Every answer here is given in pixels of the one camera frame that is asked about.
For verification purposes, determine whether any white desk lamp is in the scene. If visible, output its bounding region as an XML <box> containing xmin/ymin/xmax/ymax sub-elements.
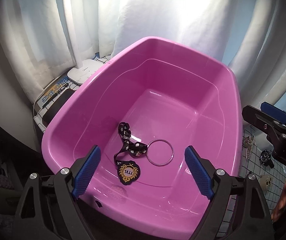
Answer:
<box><xmin>56</xmin><ymin>0</ymin><xmax>106</xmax><ymax>85</ymax></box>

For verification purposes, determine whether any silver bangle ring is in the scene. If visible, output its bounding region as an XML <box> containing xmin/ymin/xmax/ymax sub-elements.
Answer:
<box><xmin>146</xmin><ymin>139</ymin><xmax>175</xmax><ymax>167</ymax></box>

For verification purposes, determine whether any white curtain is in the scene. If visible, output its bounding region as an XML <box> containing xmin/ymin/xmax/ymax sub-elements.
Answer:
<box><xmin>0</xmin><ymin>0</ymin><xmax>286</xmax><ymax>110</ymax></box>

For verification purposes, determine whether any black lanyard with gold badge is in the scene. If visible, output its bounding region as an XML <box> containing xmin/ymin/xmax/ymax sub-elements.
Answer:
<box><xmin>113</xmin><ymin>121</ymin><xmax>149</xmax><ymax>186</ymax></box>

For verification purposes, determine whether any black wristwatch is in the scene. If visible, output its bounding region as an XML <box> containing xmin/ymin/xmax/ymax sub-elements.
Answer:
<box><xmin>259</xmin><ymin>150</ymin><xmax>275</xmax><ymax>168</ymax></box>

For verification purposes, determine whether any cream skull ornament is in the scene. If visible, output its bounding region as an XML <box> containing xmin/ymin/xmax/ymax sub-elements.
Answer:
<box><xmin>258</xmin><ymin>174</ymin><xmax>272</xmax><ymax>192</ymax></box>

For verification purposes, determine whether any pink plastic tub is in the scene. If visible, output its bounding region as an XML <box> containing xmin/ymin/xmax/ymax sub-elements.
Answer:
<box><xmin>42</xmin><ymin>37</ymin><xmax>242</xmax><ymax>239</ymax></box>

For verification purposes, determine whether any black flat device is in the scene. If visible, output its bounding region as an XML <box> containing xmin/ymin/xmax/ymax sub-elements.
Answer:
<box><xmin>42</xmin><ymin>88</ymin><xmax>75</xmax><ymax>127</ymax></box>

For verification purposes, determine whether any blue yellow book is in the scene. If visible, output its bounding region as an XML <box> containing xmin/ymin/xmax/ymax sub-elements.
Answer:
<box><xmin>36</xmin><ymin>75</ymin><xmax>69</xmax><ymax>106</ymax></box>

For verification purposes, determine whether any gold pearl hair claw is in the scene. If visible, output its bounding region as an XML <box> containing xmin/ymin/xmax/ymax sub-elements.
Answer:
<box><xmin>242</xmin><ymin>135</ymin><xmax>255</xmax><ymax>161</ymax></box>

